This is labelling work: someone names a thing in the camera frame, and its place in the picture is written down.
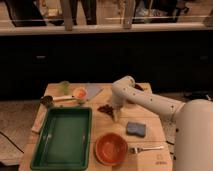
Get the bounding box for blue sponge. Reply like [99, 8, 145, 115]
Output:
[126, 122, 146, 137]

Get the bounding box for green plastic tray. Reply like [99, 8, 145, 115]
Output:
[30, 107, 92, 171]

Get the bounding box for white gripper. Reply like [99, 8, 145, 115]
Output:
[110, 94, 125, 122]

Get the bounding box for grey blue cloth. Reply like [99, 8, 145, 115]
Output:
[86, 83, 102, 101]

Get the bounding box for black scoop wooden handle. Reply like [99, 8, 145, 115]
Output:
[40, 95, 74, 108]

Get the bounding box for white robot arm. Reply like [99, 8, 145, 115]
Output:
[111, 76, 213, 171]

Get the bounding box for small orange cup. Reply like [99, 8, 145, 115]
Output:
[72, 87, 87, 101]

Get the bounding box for silver fork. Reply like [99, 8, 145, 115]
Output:
[129, 146, 164, 154]

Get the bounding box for black cable left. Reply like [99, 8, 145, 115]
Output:
[0, 131, 25, 154]

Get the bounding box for dark grape bunch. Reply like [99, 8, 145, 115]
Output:
[98, 104, 113, 116]

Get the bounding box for orange red bowl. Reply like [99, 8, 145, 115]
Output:
[94, 132, 128, 166]

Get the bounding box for green clear glass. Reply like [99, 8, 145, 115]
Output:
[59, 81, 69, 95]

